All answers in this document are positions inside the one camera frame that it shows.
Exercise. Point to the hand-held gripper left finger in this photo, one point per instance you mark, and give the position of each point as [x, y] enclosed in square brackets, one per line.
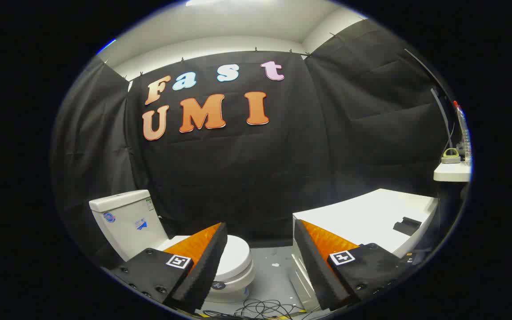
[207, 266]

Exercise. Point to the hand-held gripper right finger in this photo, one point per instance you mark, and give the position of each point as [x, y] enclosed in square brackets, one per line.
[316, 266]

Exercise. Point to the white toilet lid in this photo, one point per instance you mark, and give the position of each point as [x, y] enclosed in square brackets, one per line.
[236, 258]

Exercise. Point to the white ceramic toilet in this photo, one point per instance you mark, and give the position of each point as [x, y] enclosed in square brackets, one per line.
[127, 222]

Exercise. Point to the yellow black floor tape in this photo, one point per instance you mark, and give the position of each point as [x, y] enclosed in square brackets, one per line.
[282, 317]

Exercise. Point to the white panelled cabinet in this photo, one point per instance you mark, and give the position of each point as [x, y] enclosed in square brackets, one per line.
[371, 213]

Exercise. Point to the black backdrop cloth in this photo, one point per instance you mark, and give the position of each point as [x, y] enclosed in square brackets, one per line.
[247, 178]

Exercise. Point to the small black flat object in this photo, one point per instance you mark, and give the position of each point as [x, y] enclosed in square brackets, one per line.
[407, 226]

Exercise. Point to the clear bottle red cap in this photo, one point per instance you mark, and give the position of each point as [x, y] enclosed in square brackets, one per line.
[462, 129]

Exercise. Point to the white wall shelf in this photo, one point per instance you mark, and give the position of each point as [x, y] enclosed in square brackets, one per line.
[449, 172]

